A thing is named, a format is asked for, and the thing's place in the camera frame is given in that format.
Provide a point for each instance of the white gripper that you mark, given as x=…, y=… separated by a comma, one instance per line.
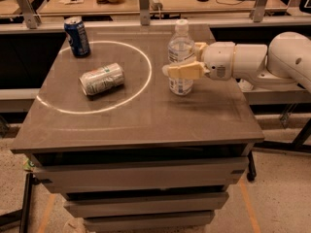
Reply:
x=218, y=60

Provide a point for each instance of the clear plastic water bottle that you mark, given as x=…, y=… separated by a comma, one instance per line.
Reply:
x=180, y=48

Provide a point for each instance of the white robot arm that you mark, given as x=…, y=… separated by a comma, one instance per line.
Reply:
x=281, y=65

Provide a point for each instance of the left sanitizer bottle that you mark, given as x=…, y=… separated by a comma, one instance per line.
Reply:
x=245, y=85

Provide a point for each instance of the white power strip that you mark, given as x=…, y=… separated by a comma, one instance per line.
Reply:
x=155, y=4

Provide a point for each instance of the silver green soda can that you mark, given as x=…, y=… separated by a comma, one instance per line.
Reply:
x=102, y=79

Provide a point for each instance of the grey drawer cabinet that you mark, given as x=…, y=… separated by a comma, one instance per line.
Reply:
x=136, y=156

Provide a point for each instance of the blue soda can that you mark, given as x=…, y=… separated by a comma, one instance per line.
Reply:
x=77, y=37

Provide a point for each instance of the middle metal bracket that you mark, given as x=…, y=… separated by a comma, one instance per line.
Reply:
x=144, y=12

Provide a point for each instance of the metal bracket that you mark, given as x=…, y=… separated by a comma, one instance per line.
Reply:
x=31, y=19
x=144, y=12
x=257, y=13

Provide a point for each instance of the right metal bracket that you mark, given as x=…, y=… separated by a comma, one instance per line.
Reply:
x=257, y=13

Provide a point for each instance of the black metal stand frame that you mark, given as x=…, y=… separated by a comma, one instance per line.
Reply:
x=286, y=127

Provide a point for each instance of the left metal bracket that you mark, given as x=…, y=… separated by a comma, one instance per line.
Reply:
x=31, y=19

